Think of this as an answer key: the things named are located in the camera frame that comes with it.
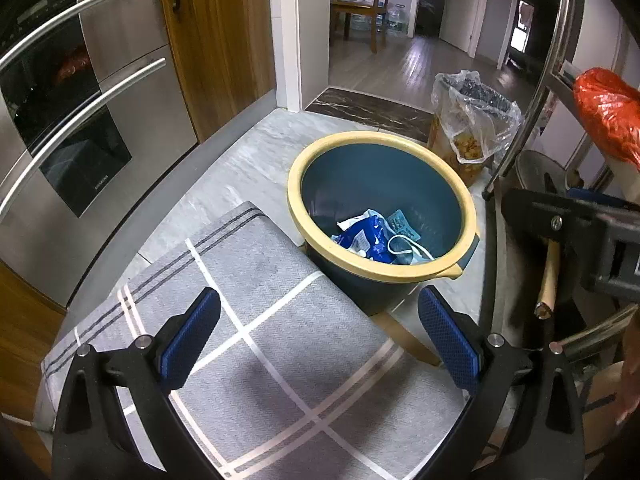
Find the pack of water bottles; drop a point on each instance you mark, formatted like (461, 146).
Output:
(367, 21)

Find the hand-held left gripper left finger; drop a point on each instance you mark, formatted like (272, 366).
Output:
(192, 340)

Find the clear water jug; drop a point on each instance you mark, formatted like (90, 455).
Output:
(398, 19)

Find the white interior door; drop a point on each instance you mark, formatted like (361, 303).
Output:
(460, 5)

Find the round metal pan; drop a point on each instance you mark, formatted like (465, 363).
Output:
(532, 170)

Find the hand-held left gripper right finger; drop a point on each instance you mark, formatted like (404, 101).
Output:
(450, 340)

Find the chrome metal rack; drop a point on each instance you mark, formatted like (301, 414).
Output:
(566, 10)

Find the stainless steel built-in oven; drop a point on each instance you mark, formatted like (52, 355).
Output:
(135, 25)

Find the teal blister pack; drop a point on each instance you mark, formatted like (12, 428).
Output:
(402, 222)

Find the orange plastic bag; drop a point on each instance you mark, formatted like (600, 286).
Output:
(607, 110)

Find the waste bin with clear liner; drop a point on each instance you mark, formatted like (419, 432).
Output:
(467, 152)

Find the narrow wooden cabinet door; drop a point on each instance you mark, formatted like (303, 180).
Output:
(225, 50)

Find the blue and white packet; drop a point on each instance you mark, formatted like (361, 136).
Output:
(362, 237)

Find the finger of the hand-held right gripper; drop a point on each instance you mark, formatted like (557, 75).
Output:
(545, 220)
(597, 196)

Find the blue face mask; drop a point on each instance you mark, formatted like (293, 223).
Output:
(405, 255)

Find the blue bin with yellow rim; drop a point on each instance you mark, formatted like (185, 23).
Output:
(350, 180)

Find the wide wooden cabinet door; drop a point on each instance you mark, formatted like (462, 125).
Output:
(25, 340)

